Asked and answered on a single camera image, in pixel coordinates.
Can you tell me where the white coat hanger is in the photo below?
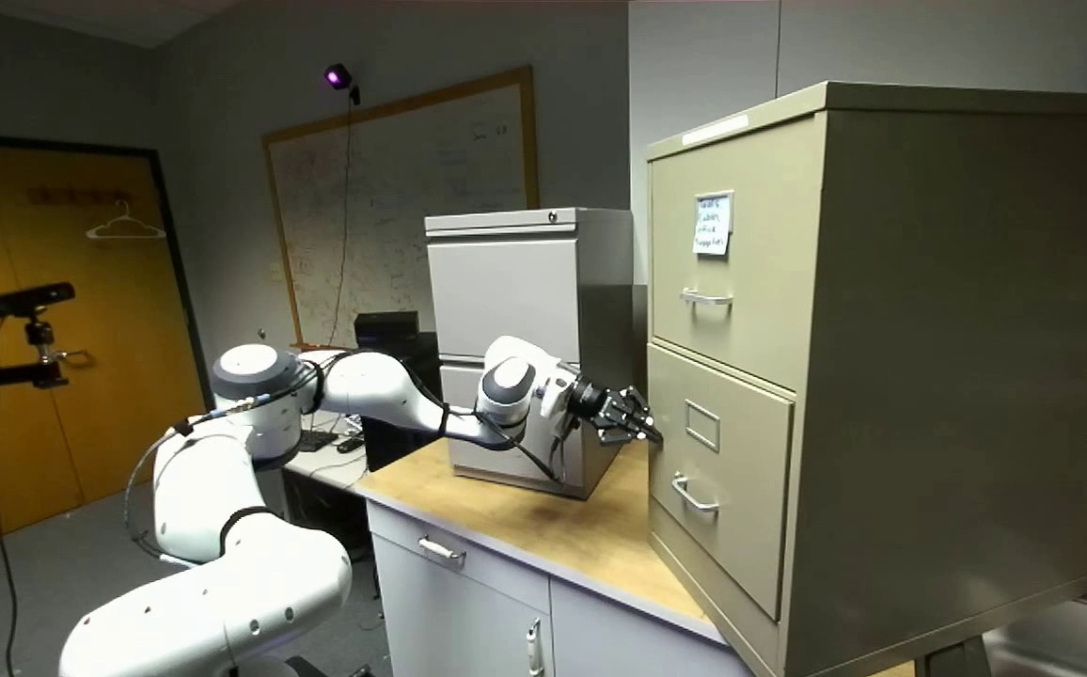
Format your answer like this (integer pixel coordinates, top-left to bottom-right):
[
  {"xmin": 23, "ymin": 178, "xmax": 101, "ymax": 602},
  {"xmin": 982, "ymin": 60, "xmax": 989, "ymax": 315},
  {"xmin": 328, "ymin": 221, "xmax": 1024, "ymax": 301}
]
[{"xmin": 81, "ymin": 207, "xmax": 171, "ymax": 247}]

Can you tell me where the silver file drawer handle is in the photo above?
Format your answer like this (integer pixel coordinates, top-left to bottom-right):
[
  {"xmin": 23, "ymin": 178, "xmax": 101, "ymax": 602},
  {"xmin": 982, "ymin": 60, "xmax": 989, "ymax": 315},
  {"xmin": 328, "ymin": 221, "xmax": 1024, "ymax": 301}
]
[
  {"xmin": 676, "ymin": 281, "xmax": 738, "ymax": 321},
  {"xmin": 668, "ymin": 471, "xmax": 724, "ymax": 528}
]

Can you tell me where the purple lit wall camera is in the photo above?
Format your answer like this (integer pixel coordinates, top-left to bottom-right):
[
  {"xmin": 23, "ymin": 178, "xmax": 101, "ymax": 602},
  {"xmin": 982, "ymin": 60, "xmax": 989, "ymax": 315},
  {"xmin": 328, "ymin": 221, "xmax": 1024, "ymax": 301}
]
[{"xmin": 320, "ymin": 60, "xmax": 364, "ymax": 109}]

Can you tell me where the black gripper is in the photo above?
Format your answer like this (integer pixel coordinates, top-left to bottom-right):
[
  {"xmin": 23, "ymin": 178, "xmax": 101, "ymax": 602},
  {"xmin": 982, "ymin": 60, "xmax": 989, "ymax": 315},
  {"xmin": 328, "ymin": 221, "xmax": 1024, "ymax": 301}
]
[{"xmin": 564, "ymin": 376, "xmax": 666, "ymax": 450}]

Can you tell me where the white paper label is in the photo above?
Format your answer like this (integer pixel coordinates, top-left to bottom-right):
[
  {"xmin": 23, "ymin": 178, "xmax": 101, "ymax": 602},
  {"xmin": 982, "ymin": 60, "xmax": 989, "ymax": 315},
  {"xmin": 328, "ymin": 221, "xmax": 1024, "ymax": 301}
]
[{"xmin": 686, "ymin": 187, "xmax": 738, "ymax": 263}]

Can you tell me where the beige file cabinet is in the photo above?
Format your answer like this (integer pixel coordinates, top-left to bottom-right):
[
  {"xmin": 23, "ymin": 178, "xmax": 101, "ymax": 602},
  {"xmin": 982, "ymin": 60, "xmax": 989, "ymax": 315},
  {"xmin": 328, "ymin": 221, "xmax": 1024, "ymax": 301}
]
[{"xmin": 644, "ymin": 78, "xmax": 1087, "ymax": 677}]

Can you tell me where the grey desk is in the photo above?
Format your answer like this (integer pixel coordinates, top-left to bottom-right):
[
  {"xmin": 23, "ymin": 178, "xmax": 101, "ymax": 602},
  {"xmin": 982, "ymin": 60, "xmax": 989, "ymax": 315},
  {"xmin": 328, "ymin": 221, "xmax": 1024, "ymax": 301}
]
[{"xmin": 283, "ymin": 425, "xmax": 374, "ymax": 502}]

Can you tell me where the black stereo camera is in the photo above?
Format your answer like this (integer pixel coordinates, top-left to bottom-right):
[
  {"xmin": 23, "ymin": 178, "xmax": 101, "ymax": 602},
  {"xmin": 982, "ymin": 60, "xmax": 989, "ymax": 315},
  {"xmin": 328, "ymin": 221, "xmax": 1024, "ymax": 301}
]
[{"xmin": 0, "ymin": 280, "xmax": 77, "ymax": 327}]

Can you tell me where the black office chair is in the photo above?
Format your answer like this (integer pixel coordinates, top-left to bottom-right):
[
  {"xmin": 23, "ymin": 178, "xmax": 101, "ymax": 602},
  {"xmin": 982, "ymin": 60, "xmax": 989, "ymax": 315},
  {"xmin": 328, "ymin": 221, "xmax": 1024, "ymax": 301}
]
[{"xmin": 348, "ymin": 307, "xmax": 446, "ymax": 475}]

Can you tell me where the silver cabinet door handle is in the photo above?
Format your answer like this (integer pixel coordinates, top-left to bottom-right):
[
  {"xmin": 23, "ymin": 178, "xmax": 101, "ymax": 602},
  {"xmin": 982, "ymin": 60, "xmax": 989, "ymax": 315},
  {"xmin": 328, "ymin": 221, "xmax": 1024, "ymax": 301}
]
[{"xmin": 523, "ymin": 616, "xmax": 549, "ymax": 677}]

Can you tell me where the beige drawer with small label holder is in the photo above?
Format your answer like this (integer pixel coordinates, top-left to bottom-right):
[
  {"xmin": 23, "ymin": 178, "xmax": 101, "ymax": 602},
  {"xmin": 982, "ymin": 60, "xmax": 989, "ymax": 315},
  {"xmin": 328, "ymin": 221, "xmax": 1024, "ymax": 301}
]
[{"xmin": 644, "ymin": 337, "xmax": 801, "ymax": 627}]

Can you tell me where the beige drawer with paper label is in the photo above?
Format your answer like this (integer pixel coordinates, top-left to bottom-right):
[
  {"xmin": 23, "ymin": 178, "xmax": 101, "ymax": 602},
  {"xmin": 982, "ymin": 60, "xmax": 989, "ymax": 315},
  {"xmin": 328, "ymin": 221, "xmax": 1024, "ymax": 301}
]
[{"xmin": 646, "ymin": 112, "xmax": 831, "ymax": 399}]

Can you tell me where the white drawer handle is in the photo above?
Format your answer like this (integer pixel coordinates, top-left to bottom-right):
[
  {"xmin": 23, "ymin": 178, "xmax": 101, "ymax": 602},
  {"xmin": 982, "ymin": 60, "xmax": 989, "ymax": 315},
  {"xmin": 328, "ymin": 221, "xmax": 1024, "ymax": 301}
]
[{"xmin": 413, "ymin": 533, "xmax": 470, "ymax": 565}]

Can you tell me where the wood framed whiteboard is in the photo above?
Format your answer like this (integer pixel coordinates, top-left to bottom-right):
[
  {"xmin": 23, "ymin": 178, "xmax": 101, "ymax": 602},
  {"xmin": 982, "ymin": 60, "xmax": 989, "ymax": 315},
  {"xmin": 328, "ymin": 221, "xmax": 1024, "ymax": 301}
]
[{"xmin": 259, "ymin": 63, "xmax": 540, "ymax": 365}]

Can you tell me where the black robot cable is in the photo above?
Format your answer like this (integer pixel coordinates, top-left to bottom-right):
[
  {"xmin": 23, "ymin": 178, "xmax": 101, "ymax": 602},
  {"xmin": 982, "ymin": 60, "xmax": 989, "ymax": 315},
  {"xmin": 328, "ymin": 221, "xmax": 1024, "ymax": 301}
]
[{"xmin": 515, "ymin": 428, "xmax": 576, "ymax": 492}]

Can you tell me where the grey cabinet with wood top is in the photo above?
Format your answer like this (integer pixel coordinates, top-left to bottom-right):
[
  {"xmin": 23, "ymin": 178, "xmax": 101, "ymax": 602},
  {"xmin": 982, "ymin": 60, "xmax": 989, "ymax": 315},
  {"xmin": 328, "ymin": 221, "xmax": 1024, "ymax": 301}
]
[{"xmin": 352, "ymin": 433, "xmax": 759, "ymax": 677}]

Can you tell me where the grey support leg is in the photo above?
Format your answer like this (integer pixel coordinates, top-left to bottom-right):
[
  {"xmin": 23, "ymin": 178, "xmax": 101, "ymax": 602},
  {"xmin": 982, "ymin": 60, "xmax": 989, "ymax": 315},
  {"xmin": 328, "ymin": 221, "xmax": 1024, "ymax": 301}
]
[{"xmin": 913, "ymin": 634, "xmax": 995, "ymax": 677}]

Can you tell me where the grey file cabinet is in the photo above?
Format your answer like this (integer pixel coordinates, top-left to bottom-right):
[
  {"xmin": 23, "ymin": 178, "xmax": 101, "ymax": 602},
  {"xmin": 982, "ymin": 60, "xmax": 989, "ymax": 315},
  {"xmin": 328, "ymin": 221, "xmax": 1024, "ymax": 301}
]
[{"xmin": 419, "ymin": 204, "xmax": 646, "ymax": 505}]

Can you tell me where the orange door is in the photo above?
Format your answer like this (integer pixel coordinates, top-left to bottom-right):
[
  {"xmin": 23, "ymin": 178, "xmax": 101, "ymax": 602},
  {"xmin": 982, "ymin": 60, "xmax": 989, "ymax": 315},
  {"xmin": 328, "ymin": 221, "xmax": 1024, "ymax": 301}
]
[{"xmin": 0, "ymin": 127, "xmax": 215, "ymax": 560}]

